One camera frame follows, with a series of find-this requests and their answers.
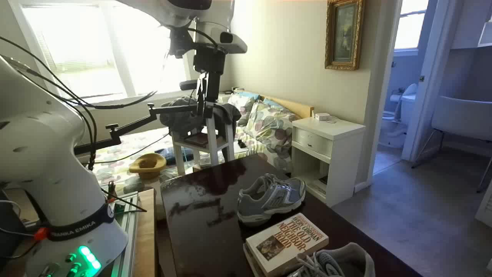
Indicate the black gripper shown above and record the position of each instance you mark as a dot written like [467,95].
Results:
[209,60]

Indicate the grey blue sneaker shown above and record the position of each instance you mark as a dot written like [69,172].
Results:
[270,197]

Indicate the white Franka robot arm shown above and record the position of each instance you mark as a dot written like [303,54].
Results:
[46,154]

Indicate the floral pillow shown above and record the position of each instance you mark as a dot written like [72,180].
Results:
[266,128]

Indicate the blue cloth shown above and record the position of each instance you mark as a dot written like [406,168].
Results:
[166,154]

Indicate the wooden headboard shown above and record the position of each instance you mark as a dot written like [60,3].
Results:
[297,106]

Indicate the yellow bowl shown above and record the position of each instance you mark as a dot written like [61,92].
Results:
[147,165]

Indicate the small box on nightstand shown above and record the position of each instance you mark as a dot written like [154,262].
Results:
[323,117]

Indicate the white nightstand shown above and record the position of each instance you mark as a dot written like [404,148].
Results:
[330,154]

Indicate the gold framed picture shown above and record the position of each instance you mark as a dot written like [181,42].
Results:
[344,32]

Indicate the wooden board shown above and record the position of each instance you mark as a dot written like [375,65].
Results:
[144,235]

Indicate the book with red title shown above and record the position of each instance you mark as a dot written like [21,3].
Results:
[286,240]

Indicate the white toilet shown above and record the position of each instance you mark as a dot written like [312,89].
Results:
[404,109]

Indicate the grey sneaker with white laces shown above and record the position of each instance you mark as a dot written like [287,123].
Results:
[338,262]

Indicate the red knob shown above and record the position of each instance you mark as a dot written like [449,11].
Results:
[40,234]

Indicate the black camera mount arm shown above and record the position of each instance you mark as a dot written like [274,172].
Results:
[131,125]

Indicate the white window frame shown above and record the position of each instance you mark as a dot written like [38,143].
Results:
[109,51]

